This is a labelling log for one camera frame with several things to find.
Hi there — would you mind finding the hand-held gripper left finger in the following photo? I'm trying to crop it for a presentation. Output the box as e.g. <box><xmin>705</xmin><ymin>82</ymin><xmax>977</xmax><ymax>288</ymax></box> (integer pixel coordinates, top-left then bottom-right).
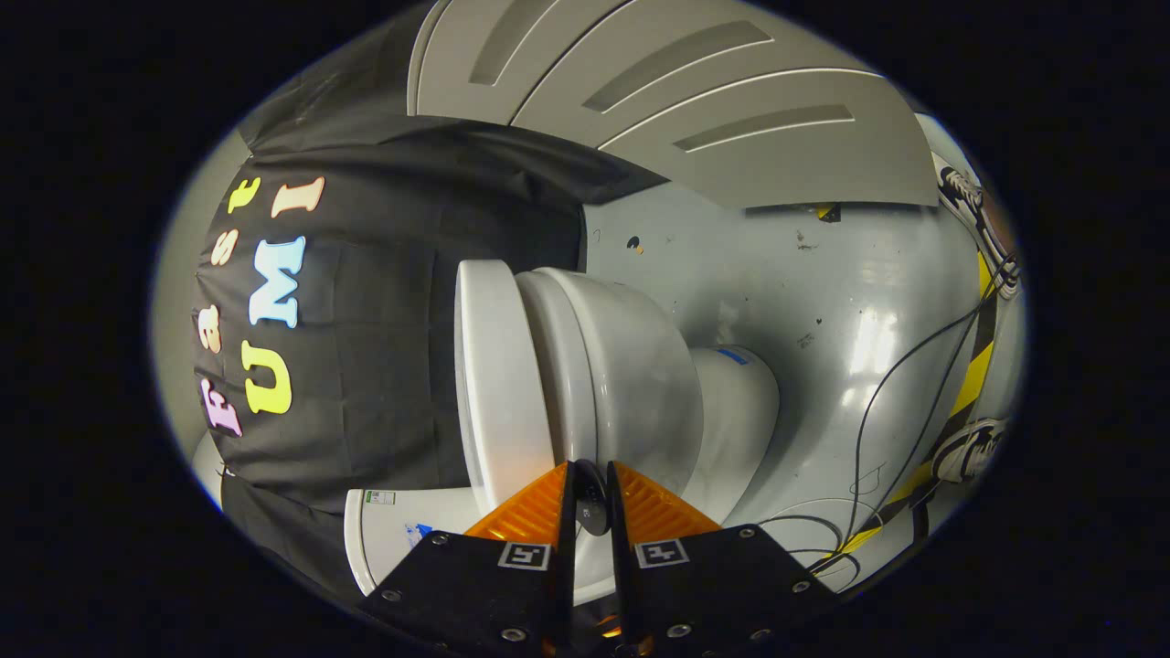
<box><xmin>356</xmin><ymin>462</ymin><xmax>579</xmax><ymax>655</ymax></box>

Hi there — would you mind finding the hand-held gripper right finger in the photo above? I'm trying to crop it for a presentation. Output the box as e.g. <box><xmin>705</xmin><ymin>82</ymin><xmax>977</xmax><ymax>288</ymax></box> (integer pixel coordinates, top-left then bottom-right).
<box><xmin>608</xmin><ymin>462</ymin><xmax>842</xmax><ymax>655</ymax></box>

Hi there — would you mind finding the white toilet lid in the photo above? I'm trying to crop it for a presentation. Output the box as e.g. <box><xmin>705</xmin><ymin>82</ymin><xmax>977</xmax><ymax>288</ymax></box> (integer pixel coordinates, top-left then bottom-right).
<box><xmin>454</xmin><ymin>260</ymin><xmax>560</xmax><ymax>515</ymax></box>

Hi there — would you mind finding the black backdrop cloth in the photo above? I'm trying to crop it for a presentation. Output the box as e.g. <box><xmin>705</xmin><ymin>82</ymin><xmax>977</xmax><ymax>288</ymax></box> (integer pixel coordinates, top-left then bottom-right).
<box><xmin>190</xmin><ymin>117</ymin><xmax>670</xmax><ymax>586</ymax></box>

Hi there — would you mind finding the black white sneaker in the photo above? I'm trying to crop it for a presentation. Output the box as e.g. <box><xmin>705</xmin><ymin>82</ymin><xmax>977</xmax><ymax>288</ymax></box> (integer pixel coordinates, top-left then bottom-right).
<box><xmin>934</xmin><ymin>164</ymin><xmax>1021</xmax><ymax>301</ymax></box>
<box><xmin>931</xmin><ymin>418</ymin><xmax>1008</xmax><ymax>484</ymax></box>

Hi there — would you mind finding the yellow black floor tape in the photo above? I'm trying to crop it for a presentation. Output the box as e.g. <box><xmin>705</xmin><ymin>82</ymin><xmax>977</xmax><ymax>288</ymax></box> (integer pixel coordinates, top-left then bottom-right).
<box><xmin>823</xmin><ymin>254</ymin><xmax>999</xmax><ymax>560</ymax></box>

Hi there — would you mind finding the grey drawer cabinet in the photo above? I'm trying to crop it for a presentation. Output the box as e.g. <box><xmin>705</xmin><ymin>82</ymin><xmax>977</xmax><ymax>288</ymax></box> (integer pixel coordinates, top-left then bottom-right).
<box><xmin>407</xmin><ymin>0</ymin><xmax>942</xmax><ymax>213</ymax></box>

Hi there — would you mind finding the long black cable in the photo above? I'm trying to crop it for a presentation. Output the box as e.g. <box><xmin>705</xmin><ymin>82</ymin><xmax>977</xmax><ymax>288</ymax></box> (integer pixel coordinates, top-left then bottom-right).
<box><xmin>757</xmin><ymin>258</ymin><xmax>1019</xmax><ymax>588</ymax></box>

